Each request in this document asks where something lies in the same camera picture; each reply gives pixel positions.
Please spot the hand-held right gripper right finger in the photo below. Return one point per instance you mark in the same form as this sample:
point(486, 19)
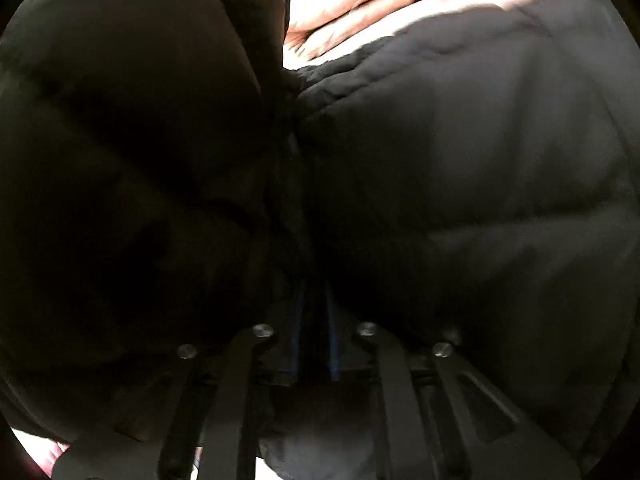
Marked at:
point(332, 340)

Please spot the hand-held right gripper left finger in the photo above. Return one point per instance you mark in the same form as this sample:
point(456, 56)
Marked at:
point(296, 332)

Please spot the black puffer jacket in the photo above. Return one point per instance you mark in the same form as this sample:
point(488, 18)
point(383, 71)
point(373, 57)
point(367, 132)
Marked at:
point(450, 160)

